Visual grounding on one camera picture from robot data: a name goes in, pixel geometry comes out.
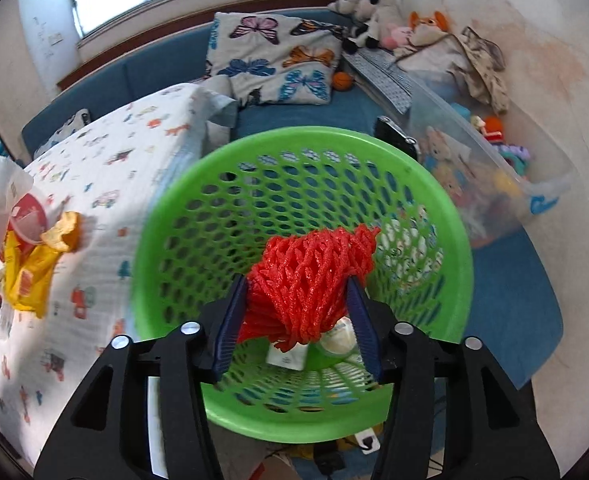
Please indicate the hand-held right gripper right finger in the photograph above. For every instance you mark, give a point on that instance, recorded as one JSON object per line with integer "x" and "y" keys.
{"x": 364, "y": 330}

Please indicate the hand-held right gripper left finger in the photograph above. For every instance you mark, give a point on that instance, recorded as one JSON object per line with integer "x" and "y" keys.
{"x": 229, "y": 330}

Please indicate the white milk carton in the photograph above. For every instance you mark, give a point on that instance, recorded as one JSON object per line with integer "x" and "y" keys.
{"x": 287, "y": 357}

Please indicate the red mesh net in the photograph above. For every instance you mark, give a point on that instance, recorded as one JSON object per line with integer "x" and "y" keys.
{"x": 304, "y": 280}

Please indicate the green plastic basket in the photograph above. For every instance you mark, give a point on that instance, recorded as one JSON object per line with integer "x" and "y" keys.
{"x": 174, "y": 240}

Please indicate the orange peel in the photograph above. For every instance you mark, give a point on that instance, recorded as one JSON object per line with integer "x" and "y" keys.
{"x": 64, "y": 232}

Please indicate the yellow snack wrapper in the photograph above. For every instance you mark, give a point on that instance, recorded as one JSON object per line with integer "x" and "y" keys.
{"x": 27, "y": 275}

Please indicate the red printed paper cup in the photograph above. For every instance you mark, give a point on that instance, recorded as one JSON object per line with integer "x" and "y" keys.
{"x": 27, "y": 215}

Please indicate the white power strip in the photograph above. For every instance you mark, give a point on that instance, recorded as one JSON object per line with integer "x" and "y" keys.
{"x": 367, "y": 441}

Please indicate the clear plastic storage bin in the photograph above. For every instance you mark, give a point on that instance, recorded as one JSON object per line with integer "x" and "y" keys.
{"x": 474, "y": 195}

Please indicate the printed white tablecloth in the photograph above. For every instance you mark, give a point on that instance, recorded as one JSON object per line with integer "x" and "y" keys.
{"x": 114, "y": 180}

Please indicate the black device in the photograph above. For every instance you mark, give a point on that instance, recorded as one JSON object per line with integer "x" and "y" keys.
{"x": 392, "y": 132}

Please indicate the blue sofa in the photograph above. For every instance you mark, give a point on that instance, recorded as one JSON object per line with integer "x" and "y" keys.
{"x": 294, "y": 115}

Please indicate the small toy basketball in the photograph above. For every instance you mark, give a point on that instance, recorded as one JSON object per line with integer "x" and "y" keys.
{"x": 343, "y": 81}

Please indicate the folded patterned mat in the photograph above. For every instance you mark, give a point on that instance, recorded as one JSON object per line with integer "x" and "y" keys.
{"x": 384, "y": 77}

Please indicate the butterfly print pillow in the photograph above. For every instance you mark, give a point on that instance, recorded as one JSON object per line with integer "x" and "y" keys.
{"x": 274, "y": 60}

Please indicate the beige cloth pile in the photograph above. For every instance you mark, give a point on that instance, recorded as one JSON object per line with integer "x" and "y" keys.
{"x": 444, "y": 57}

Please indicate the pink plush toy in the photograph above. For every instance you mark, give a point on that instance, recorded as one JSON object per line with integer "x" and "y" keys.
{"x": 397, "y": 37}

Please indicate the orange fox plush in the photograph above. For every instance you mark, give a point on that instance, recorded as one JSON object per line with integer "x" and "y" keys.
{"x": 427, "y": 27}

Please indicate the black white cow plush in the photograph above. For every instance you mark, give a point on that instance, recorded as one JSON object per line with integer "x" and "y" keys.
{"x": 374, "y": 10}

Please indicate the grey plush toy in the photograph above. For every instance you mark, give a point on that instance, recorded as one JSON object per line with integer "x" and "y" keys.
{"x": 347, "y": 4}

